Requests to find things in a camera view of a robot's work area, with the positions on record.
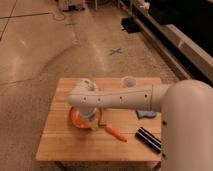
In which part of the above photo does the long wall shelf unit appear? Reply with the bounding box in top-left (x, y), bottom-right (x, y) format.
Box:
top-left (118, 0), bottom-right (213, 85)

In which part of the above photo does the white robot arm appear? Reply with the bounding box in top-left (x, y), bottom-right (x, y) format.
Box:
top-left (68, 79), bottom-right (213, 171)

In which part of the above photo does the orange carrot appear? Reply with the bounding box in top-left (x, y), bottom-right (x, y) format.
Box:
top-left (105, 124), bottom-right (127, 142)

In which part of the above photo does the white equipment base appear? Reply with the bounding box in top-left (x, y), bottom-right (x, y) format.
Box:
top-left (56, 0), bottom-right (85, 11)

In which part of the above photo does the black box on floor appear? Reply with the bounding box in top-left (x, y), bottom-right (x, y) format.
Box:
top-left (121, 17), bottom-right (141, 33)

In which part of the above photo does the wooden table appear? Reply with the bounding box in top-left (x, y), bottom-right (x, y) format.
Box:
top-left (36, 78), bottom-right (161, 163)

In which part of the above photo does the orange ceramic bowl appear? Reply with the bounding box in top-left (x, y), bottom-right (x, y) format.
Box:
top-left (69, 106), bottom-right (102, 130)

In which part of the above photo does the blue sponge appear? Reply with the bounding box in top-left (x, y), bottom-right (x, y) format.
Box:
top-left (136, 110), bottom-right (157, 119)

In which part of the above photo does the black striped rectangular block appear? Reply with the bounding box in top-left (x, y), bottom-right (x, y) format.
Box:
top-left (135, 127), bottom-right (161, 154)

